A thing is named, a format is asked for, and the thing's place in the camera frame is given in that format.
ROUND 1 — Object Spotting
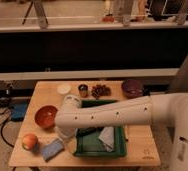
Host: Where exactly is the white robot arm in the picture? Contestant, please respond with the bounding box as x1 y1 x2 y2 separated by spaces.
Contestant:
55 93 188 171

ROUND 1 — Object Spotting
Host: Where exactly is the bunch of dark grapes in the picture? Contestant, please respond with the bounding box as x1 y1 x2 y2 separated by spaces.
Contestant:
91 84 111 99

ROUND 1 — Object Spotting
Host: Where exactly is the small dark can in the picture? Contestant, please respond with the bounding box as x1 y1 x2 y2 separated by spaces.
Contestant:
78 84 88 98

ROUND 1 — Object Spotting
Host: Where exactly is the red bowl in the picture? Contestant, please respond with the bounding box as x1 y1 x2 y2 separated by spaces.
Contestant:
34 105 58 129

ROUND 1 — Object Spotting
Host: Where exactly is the dark scrub brush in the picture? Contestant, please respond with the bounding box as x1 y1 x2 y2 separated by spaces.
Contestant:
77 127 104 136

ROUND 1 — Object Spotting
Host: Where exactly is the blue power box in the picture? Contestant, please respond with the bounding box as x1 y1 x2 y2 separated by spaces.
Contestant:
11 103 28 121

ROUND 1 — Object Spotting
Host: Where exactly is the peach apple fruit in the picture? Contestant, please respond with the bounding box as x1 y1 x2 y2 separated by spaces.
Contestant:
22 134 38 150

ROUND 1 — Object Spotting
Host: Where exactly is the white cup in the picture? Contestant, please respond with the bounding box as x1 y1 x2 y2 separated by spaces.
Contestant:
57 84 71 95

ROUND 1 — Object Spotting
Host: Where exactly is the blue sponge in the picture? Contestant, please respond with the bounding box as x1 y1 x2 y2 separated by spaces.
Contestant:
41 139 64 162

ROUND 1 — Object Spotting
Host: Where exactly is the green plastic tray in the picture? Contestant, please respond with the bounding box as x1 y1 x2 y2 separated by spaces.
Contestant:
72 99 128 159

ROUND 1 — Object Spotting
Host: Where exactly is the black cable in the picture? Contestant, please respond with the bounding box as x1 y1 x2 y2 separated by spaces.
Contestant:
0 96 15 148

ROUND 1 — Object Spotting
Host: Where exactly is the grey folded cloth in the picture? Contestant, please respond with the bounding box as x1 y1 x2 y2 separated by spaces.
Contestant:
98 127 114 152

